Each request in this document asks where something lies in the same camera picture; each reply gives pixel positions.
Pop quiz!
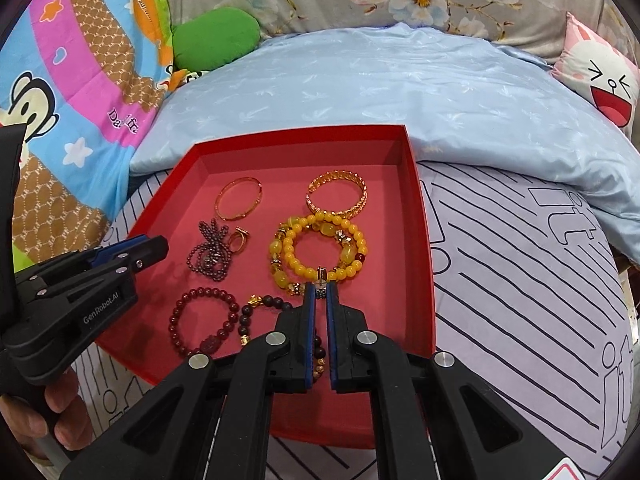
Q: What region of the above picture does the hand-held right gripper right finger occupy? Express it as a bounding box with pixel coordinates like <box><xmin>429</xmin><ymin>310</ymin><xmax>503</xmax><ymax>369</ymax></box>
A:
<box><xmin>326</xmin><ymin>282</ymin><xmax>571</xmax><ymax>480</ymax></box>

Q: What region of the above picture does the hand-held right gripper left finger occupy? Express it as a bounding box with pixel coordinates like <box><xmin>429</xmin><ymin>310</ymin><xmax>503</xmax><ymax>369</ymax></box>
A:
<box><xmin>59</xmin><ymin>282</ymin><xmax>321</xmax><ymax>480</ymax></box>

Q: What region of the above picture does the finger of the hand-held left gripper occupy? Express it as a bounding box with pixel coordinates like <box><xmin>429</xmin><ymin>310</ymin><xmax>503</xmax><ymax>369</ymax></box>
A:
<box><xmin>31</xmin><ymin>235</ymin><xmax>170</xmax><ymax>307</ymax></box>
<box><xmin>16</xmin><ymin>234</ymin><xmax>152</xmax><ymax>282</ymax></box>

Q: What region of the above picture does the red cardboard box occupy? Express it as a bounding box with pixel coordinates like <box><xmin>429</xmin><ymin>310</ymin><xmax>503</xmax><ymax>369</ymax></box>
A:
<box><xmin>94</xmin><ymin>124</ymin><xmax>437</xmax><ymax>450</ymax></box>

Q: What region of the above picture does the yellow large bead bracelet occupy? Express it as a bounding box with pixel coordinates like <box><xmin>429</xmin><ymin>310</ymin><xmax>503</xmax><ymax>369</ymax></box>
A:
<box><xmin>269</xmin><ymin>217</ymin><xmax>362</xmax><ymax>297</ymax></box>

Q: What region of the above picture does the thin gold bangle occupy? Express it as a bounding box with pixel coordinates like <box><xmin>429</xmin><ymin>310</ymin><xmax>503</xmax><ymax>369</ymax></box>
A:
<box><xmin>216</xmin><ymin>176</ymin><xmax>264</xmax><ymax>221</ymax></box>

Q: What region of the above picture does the yellow round bead bracelet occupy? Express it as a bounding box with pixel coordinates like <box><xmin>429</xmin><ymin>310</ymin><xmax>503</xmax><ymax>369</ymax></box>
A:
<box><xmin>281</xmin><ymin>211</ymin><xmax>371</xmax><ymax>285</ymax></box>

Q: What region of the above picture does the chunky gold link bracelet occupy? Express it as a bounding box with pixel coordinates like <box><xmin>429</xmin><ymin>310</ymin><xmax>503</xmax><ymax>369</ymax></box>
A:
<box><xmin>306</xmin><ymin>171</ymin><xmax>370</xmax><ymax>221</ymax></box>

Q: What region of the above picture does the person's left hand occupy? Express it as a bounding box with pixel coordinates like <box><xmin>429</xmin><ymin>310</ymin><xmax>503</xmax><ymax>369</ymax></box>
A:
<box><xmin>0</xmin><ymin>360</ymin><xmax>96</xmax><ymax>461</ymax></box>

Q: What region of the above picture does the colourful cartoon printed blanket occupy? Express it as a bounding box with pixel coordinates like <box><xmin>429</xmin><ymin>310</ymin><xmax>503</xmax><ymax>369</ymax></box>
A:
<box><xmin>0</xmin><ymin>0</ymin><xmax>176</xmax><ymax>266</ymax></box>

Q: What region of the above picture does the lavender striped bed sheet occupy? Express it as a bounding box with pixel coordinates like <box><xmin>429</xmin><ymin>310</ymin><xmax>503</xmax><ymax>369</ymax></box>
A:
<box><xmin>75</xmin><ymin>160</ymin><xmax>640</xmax><ymax>480</ymax></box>

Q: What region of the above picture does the green plush cushion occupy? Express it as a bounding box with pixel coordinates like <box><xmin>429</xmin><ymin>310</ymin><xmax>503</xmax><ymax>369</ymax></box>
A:
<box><xmin>171</xmin><ymin>8</ymin><xmax>260</xmax><ymax>72</ymax></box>

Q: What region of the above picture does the light blue pillow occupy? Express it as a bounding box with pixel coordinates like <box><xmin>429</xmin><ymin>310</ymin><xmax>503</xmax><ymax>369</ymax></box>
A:
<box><xmin>129</xmin><ymin>22</ymin><xmax>640</xmax><ymax>241</ymax></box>

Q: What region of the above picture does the pink cartoon rabbit pillow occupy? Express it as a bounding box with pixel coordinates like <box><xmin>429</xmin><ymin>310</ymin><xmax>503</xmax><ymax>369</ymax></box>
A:
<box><xmin>550</xmin><ymin>11</ymin><xmax>640</xmax><ymax>136</ymax></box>

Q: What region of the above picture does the dark brown bead bracelet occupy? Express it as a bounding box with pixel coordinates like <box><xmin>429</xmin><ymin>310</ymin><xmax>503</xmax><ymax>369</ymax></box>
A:
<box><xmin>237</xmin><ymin>294</ymin><xmax>331</xmax><ymax>368</ymax></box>

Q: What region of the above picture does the dark small bead necklace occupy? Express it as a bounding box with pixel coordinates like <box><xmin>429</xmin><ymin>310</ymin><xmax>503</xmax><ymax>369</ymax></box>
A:
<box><xmin>187</xmin><ymin>219</ymin><xmax>236</xmax><ymax>282</ymax></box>

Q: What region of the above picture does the red bead bracelet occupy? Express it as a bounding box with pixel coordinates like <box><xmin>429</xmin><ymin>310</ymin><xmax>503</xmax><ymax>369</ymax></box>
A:
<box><xmin>168</xmin><ymin>287</ymin><xmax>240</xmax><ymax>358</ymax></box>

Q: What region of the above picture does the gold ring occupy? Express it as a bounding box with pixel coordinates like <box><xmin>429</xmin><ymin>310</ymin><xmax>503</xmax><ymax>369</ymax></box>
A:
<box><xmin>229</xmin><ymin>227</ymin><xmax>251</xmax><ymax>255</ymax></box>

